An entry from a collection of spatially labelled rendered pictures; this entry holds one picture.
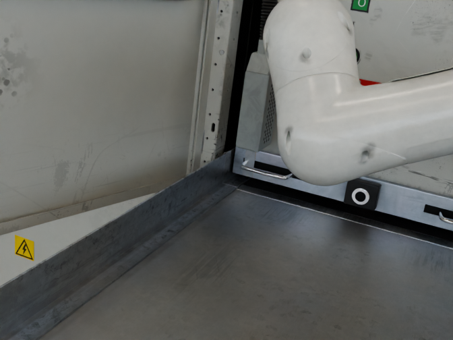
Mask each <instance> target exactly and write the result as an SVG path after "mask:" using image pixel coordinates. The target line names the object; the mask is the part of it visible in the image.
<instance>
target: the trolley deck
mask: <svg viewBox="0 0 453 340"><path fill-rule="evenodd" d="M38 340H453V249H450V248H446V247H443V246H439V245H435V244H431V243H429V242H424V241H421V240H418V239H414V238H411V237H407V236H403V235H399V234H397V233H392V232H389V231H384V230H382V229H378V228H375V227H370V226H367V225H363V224H360V223H356V222H352V221H348V220H346V219H341V218H338V217H334V216H331V215H327V214H324V213H320V212H316V211H314V210H309V209H306V208H302V207H299V206H295V205H292V204H287V203H284V202H280V201H277V200H273V199H270V198H265V197H263V196H258V195H255V194H251V193H248V192H244V191H241V190H235V191H234V192H232V193H231V194H229V195H228V196H227V197H226V198H224V199H223V200H221V201H220V202H219V203H218V204H216V205H215V206H213V207H212V208H211V209H210V210H208V211H207V212H205V213H204V214H203V215H202V216H200V217H199V218H198V219H196V220H195V221H194V222H193V223H191V224H190V225H188V226H187V227H186V228H185V229H183V230H182V231H180V232H179V233H178V234H177V235H175V236H174V237H173V238H171V239H170V240H169V241H168V242H166V243H165V244H163V245H162V246H161V247H159V248H158V249H157V250H155V251H154V252H153V253H151V255H149V256H148V257H146V258H145V259H143V261H141V262H140V263H138V264H137V265H135V266H134V267H133V268H132V269H130V270H129V271H127V272H126V273H125V274H124V275H123V276H121V277H120V278H118V279H117V280H116V281H115V282H113V283H112V284H110V285H109V286H108V287H107V288H105V289H104V290H102V291H101V292H100V293H99V294H98V295H96V296H95V297H93V298H92V299H91V300H90V301H88V302H87V303H85V304H84V305H83V306H82V307H80V308H79V309H78V310H76V311H75V312H74V313H73V314H71V315H70V316H68V317H67V318H66V319H65V320H63V321H62V322H60V323H59V324H58V325H57V326H55V327H54V328H53V329H51V330H50V331H49V332H47V333H46V334H45V335H43V336H42V337H41V338H40V339H38Z"/></svg>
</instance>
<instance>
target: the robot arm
mask: <svg viewBox="0 0 453 340"><path fill-rule="evenodd" d="M263 44H264V50H265V54H266V58H267V61H268V66H269V69H270V75H271V79H272V85H273V89H274V96H275V103H276V118H277V130H278V149H279V152H280V155H281V158H282V160H283V162H284V164H285V165H286V167H287V168H288V169H289V171H290V172H291V173H292V174H293V175H295V176H296V177H298V178H299V179H301V180H302V181H304V182H307V183H310V184H312V185H316V186H334V185H338V184H340V183H344V182H346V181H350V180H353V179H357V178H359V177H363V176H366V175H370V174H372V173H377V172H379V171H383V170H387V169H391V168H394V167H398V166H401V165H406V164H411V163H416V162H419V161H424V160H428V159H434V158H437V157H443V156H446V155H450V154H453V67H449V68H446V69H441V70H437V71H434V72H429V73H425V74H419V75H416V76H410V77H406V78H399V79H395V80H390V81H389V82H386V83H381V84H374V85H369V86H363V85H361V81H360V80H359V73H358V67H357V56H356V47H355V29H354V25H353V21H352V19H351V16H350V14H349V12H348V11H347V9H346V8H345V6H344V5H343V4H342V3H341V2H340V1H339V0H282V1H280V2H279V3H278V4H277V5H276V6H275V7H274V9H273V10H272V11H271V12H270V15H269V16H268V18H267V20H266V23H265V26H264V33H263Z"/></svg>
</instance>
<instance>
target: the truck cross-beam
mask: <svg viewBox="0 0 453 340"><path fill-rule="evenodd" d="M245 151H246V149H243V148H238V147H236V148H235V158H234V163H233V173H237V174H240V175H243V169H242V168H241V164H242V163H243V162H244V160H245ZM254 169H259V170H261V171H266V172H269V173H274V174H277V175H283V176H284V175H288V174H290V173H291V172H290V171H289V169H288V168H287V167H286V165H285V164H284V162H283V160H282V158H281V155H280V154H277V153H273V152H268V151H265V150H261V151H259V152H256V155H255V163H254ZM253 178H256V179H260V180H263V181H267V182H270V183H275V184H278V185H281V186H286V187H288V188H293V189H296V190H301V191H304V192H309V193H311V194H316V195H319V196H323V197H327V198H331V199H334V200H339V201H341V202H344V195H345V192H346V186H347V181H346V182H344V183H340V184H338V185H334V186H316V185H312V184H310V183H307V182H304V181H302V180H301V179H299V178H298V177H296V176H295V175H294V176H293V177H291V178H290V179H276V178H273V177H268V176H266V175H261V174H258V173H253ZM359 179H364V180H367V181H372V182H376V183H380V184H381V185H382V186H381V189H380V195H379V198H378V202H377V207H376V209H375V210H376V211H380V212H382V213H387V214H390V215H394V216H397V217H402V218H405V219H410V220H413V221H417V222H420V223H424V224H428V225H433V226H435V227H440V228H443V229H447V230H450V231H453V225H451V224H449V223H445V222H443V221H441V220H440V219H439V217H438V211H439V210H442V212H443V213H442V214H443V216H444V217H445V218H447V219H451V220H453V197H451V196H447V195H443V194H438V193H435V192H430V191H427V190H422V189H419V188H414V187H410V186H406V185H402V184H399V183H394V182H391V181H386V180H383V179H378V178H374V177H370V176H363V177H359Z"/></svg>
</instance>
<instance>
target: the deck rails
mask: <svg viewBox="0 0 453 340"><path fill-rule="evenodd" d="M225 159H226V153H224V154H222V155H220V156H219V157H217V158H216V159H214V160H213V161H210V162H209V163H207V164H205V165H204V166H202V167H200V168H199V169H197V170H195V171H194V172H192V173H190V174H189V175H187V176H185V177H184V178H182V179H180V180H179V181H176V182H175V183H173V184H172V185H170V186H169V187H167V188H165V189H163V190H161V191H160V192H158V193H157V194H155V195H153V196H151V197H149V198H148V199H146V200H145V201H143V202H141V203H139V204H138V205H136V206H134V207H133V208H131V209H129V210H128V211H126V212H124V213H123V214H121V215H119V216H118V217H116V218H114V219H113V220H111V221H109V222H108V223H105V224H104V225H102V226H101V227H99V228H98V229H95V230H94V231H92V232H90V233H89V234H87V235H85V236H84V237H82V238H80V239H79V240H77V241H75V242H74V243H72V244H70V245H68V246H67V247H65V248H64V249H62V250H60V251H58V252H57V253H55V254H53V255H52V256H50V257H48V258H47V259H45V260H43V261H42V262H39V263H38V264H36V265H35V266H33V267H32V268H29V269H28V270H26V271H24V272H23V273H21V274H20V275H18V276H17V277H14V278H13V279H11V280H9V281H8V282H6V283H4V284H2V285H1V286H0V340H38V339H40V338H41V337H42V336H43V335H45V334H46V333H47V332H49V331H50V330H51V329H53V328H54V327H55V326H57V325H58V324H59V323H60V322H62V321H63V320H65V319H66V318H67V317H68V316H70V315H71V314H73V313H74V312H75V311H76V310H78V309H79V308H80V307H82V306H83V305H84V304H85V303H87V302H88V301H90V300H91V299H92V298H93V297H95V296H96V295H98V294H99V293H100V292H101V291H102V290H104V289H105V288H107V287H108V286H109V285H110V284H112V283H113V282H115V281H116V280H117V279H118V278H120V277H121V276H123V275H124V274H125V273H126V272H127V271H129V270H130V269H132V268H133V267H134V266H135V265H137V264H138V263H140V262H141V261H143V259H145V258H146V257H148V256H149V255H151V253H153V252H154V251H155V250H157V249H158V248H159V247H161V246H162V245H163V244H165V243H166V242H168V241H169V240H170V239H171V238H173V237H174V236H175V235H177V234H178V233H179V232H180V231H182V230H183V229H185V228H186V227H187V226H188V225H190V224H191V223H193V222H194V221H195V220H196V219H198V218H199V217H200V216H202V215H203V214H204V213H206V212H207V211H208V210H210V209H211V208H212V207H213V206H215V205H216V204H218V203H219V202H220V201H221V200H223V199H224V198H226V197H227V196H228V195H229V194H231V193H232V192H234V191H235V190H236V189H237V188H236V187H233V186H229V185H226V184H223V183H222V181H223V175H224V165H225Z"/></svg>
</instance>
